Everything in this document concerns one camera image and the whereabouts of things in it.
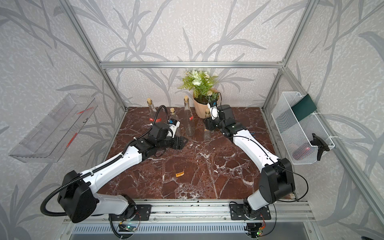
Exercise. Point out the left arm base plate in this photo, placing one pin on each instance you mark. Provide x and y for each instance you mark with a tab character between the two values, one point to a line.
142	213

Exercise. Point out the aluminium front rail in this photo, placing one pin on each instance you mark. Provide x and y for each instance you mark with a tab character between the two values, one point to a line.
218	211

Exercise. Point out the green artificial plant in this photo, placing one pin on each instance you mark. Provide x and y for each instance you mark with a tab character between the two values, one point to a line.
201	83

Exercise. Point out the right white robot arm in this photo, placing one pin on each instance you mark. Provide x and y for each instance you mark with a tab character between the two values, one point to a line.
277	177

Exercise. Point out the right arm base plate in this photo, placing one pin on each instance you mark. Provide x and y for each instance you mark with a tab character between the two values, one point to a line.
241	212

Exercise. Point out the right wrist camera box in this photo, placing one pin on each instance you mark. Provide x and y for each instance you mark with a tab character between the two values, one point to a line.
213	107

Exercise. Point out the white mesh wall basket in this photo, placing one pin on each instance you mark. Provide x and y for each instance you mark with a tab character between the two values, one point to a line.
295	135

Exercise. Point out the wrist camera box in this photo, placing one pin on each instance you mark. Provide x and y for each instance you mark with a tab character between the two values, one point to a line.
213	107
174	127

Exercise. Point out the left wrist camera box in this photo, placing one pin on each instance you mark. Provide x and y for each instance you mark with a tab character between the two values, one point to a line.
174	127

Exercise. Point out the short glass bottle gold label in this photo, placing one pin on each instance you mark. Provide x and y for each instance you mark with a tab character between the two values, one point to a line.
176	117

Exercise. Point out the clear plastic wall shelf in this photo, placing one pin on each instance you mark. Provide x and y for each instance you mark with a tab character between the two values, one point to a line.
48	141

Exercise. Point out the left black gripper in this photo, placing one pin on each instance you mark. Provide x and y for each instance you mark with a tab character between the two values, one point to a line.
180	146

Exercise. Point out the black spray bottle trigger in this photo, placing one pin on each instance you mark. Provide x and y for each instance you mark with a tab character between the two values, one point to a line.
321	144

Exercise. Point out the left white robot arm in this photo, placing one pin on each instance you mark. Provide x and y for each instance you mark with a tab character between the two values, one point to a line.
79	198

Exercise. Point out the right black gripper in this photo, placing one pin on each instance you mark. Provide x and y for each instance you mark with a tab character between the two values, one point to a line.
208	125

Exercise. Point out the dark green card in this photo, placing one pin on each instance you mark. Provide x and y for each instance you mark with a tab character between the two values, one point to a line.
304	108

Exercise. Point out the pink flower pot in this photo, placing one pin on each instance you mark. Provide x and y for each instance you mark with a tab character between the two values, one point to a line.
201	109

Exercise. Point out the tall slim glass bottle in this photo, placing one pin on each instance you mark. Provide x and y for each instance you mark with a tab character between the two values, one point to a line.
189	118

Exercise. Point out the glass bottle with red label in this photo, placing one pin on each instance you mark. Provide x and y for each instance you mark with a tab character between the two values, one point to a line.
152	110

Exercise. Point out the peeled gold label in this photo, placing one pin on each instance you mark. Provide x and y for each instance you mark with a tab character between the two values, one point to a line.
180	174

